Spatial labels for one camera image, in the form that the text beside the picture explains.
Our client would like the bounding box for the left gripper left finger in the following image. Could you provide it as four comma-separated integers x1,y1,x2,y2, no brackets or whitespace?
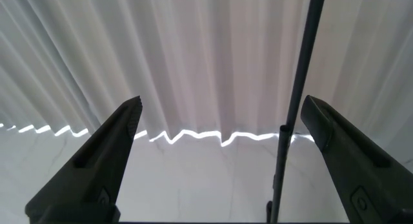
25,96,143,222

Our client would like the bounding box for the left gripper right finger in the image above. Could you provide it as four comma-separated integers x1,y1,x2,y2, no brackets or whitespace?
300,94,413,222

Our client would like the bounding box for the black clothes rack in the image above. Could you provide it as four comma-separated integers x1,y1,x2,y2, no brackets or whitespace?
266,0,327,222

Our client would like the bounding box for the white curtain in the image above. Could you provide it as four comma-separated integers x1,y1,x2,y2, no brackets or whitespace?
0,0,413,163

